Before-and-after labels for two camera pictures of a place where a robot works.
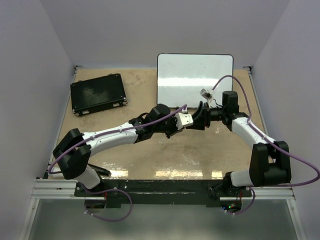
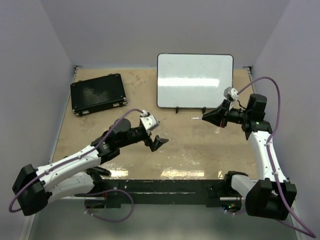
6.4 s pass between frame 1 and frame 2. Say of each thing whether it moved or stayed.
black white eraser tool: stayed
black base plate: stayed
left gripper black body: moved
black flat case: stayed
